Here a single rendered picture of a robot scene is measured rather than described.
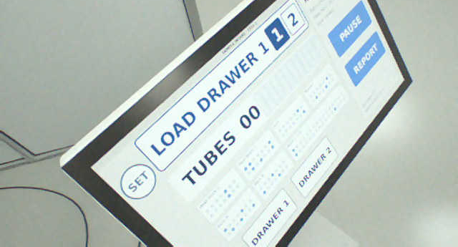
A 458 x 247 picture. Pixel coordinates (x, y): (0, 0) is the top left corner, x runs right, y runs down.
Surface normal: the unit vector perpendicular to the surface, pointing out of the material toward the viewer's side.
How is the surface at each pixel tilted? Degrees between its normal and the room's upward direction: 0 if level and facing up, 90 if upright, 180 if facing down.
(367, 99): 50
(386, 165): 0
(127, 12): 90
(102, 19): 90
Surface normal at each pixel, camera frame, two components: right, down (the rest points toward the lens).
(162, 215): 0.50, 0.07
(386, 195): -0.11, -0.52
